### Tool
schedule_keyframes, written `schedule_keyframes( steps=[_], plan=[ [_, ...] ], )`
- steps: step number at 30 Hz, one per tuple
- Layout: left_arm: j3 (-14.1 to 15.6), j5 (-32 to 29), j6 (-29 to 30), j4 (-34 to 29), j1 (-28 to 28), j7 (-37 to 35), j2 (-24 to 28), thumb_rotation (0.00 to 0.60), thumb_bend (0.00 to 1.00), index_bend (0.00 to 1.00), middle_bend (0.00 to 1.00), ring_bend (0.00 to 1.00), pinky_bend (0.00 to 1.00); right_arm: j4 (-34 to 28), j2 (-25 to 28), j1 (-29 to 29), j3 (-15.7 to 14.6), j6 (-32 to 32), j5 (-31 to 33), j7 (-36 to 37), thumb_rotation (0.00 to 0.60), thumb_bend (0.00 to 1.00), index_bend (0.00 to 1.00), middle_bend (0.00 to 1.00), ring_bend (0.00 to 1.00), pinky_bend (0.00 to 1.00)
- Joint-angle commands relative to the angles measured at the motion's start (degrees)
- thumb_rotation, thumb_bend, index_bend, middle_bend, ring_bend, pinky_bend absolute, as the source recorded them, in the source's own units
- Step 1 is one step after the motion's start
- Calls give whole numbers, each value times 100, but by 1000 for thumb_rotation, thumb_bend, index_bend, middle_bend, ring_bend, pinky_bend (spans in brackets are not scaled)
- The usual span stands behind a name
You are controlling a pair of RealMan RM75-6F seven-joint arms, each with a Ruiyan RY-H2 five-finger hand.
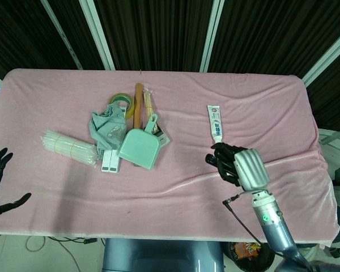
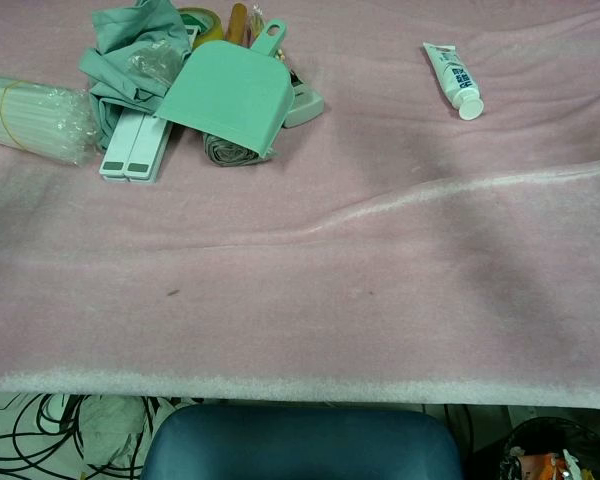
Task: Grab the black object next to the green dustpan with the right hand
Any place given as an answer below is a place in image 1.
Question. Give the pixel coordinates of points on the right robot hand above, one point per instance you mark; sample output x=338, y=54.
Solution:
x=250, y=167

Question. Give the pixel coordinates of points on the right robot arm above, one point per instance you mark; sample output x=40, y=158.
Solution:
x=272, y=224

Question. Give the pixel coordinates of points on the white toothpaste tube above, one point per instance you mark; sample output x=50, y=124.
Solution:
x=216, y=124

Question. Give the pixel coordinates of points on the pink fleece table cloth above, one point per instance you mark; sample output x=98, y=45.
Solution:
x=187, y=198

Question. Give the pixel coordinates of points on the bundle of white straws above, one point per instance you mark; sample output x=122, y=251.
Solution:
x=68, y=146

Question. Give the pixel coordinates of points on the black trash bin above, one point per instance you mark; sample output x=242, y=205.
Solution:
x=252, y=255

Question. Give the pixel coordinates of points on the green plastic dustpan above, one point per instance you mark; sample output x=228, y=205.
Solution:
x=140, y=147

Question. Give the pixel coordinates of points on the white rectangular box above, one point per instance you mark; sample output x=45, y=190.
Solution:
x=110, y=161

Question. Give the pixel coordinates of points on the crumpled green cloth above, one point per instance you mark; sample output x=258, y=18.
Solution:
x=105, y=124

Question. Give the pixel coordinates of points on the pack of bamboo skewers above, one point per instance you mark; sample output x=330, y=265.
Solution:
x=148, y=105

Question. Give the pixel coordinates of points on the clear plastic bag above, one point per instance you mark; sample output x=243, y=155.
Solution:
x=115, y=134

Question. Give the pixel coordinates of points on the wooden rolling pin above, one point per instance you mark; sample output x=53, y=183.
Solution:
x=137, y=107

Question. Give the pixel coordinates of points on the green yellow tape roll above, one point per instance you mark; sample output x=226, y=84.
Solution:
x=122, y=98

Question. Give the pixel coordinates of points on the black pleated curtain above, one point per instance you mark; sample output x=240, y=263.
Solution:
x=158, y=31

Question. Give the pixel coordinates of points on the white frame post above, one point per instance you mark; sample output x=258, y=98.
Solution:
x=97, y=34
x=62, y=34
x=326, y=56
x=212, y=34

